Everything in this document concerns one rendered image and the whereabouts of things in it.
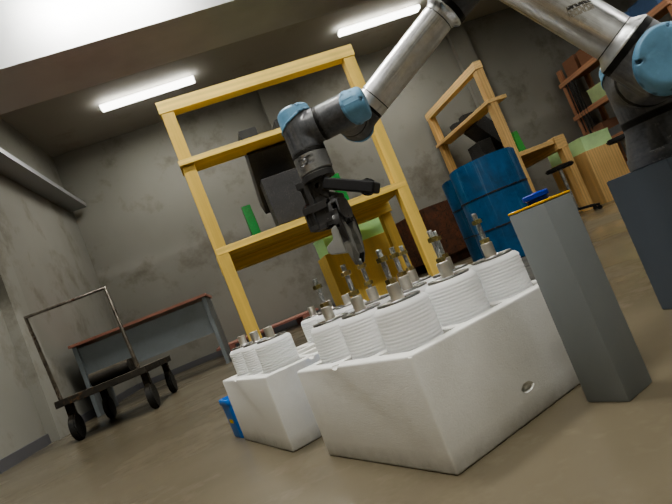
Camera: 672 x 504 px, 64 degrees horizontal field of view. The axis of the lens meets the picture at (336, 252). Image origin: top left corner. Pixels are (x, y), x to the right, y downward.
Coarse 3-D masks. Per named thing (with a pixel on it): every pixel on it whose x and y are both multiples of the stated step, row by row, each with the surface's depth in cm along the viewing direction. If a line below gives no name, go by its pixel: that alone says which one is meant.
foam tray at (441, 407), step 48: (528, 288) 95; (480, 336) 84; (528, 336) 89; (336, 384) 97; (384, 384) 84; (432, 384) 77; (480, 384) 81; (528, 384) 87; (576, 384) 91; (336, 432) 102; (384, 432) 88; (432, 432) 77; (480, 432) 79
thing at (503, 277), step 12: (516, 252) 97; (480, 264) 97; (492, 264) 95; (504, 264) 95; (516, 264) 96; (480, 276) 97; (492, 276) 96; (504, 276) 95; (516, 276) 95; (528, 276) 97; (492, 288) 96; (504, 288) 95; (516, 288) 95; (492, 300) 97
